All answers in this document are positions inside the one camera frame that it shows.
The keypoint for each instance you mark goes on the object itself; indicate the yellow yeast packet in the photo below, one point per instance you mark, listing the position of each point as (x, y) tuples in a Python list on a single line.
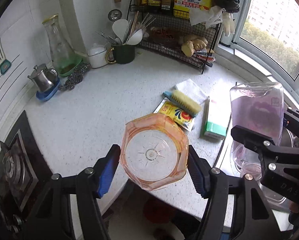
[(178, 115)]

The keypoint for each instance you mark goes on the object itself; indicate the ginger root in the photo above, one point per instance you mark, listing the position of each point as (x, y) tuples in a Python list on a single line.
[(192, 43)]

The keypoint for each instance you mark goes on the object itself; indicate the stainless steel teapot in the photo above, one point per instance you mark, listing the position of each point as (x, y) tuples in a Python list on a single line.
[(44, 78)]

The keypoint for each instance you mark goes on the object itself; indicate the dark green utensil mug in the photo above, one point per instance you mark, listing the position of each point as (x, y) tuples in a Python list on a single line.
[(123, 54)]

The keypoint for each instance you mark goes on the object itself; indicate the black plastic bag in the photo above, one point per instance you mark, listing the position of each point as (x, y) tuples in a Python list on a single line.
[(230, 6)]

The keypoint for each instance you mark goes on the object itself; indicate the black wire shelf rack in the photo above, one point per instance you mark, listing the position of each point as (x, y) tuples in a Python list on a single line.
[(166, 33)]

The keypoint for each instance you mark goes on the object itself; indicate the orange plastic jar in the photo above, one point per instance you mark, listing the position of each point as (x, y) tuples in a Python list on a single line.
[(154, 151)]

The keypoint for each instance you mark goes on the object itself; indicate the blue saucer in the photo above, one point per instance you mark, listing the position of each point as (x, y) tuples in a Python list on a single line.
[(45, 96)]

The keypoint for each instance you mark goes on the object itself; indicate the person's right hand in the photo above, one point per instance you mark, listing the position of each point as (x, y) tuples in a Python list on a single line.
[(294, 207)]

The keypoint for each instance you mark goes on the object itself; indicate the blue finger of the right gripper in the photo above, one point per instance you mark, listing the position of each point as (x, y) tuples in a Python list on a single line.
[(291, 121), (251, 140)]

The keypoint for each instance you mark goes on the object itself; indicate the steel wool scrubber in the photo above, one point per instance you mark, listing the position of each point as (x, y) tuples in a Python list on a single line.
[(75, 77)]

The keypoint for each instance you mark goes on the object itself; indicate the clear plastic pink-label bottle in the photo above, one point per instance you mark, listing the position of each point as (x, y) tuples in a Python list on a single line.
[(259, 106)]

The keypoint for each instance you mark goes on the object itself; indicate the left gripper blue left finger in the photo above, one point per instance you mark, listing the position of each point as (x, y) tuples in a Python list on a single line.
[(104, 171)]

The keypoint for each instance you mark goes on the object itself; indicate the white green medicine box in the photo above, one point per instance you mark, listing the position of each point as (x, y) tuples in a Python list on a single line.
[(218, 118)]

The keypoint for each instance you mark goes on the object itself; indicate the glass carafe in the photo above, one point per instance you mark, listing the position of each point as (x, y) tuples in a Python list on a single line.
[(59, 46)]

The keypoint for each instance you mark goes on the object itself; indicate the black gas stove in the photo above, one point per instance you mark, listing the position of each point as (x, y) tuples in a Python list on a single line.
[(23, 173)]

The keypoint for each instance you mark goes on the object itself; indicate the white folded cloth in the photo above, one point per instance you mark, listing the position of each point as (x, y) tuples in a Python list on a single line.
[(192, 90)]

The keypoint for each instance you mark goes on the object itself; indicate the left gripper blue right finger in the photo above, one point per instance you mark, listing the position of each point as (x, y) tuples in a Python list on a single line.
[(199, 170)]

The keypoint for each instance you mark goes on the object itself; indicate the green shallow dish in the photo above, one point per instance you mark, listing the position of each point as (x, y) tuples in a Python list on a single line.
[(66, 65)]

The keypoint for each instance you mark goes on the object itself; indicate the white lidded sugar jar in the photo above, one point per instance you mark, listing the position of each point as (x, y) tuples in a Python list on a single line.
[(96, 56)]

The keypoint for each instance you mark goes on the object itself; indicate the yellow bristle scrub brush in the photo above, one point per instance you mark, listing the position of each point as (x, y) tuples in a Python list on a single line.
[(184, 102)]

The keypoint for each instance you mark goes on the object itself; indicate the white rubber glove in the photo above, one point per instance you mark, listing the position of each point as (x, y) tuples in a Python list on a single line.
[(214, 16)]

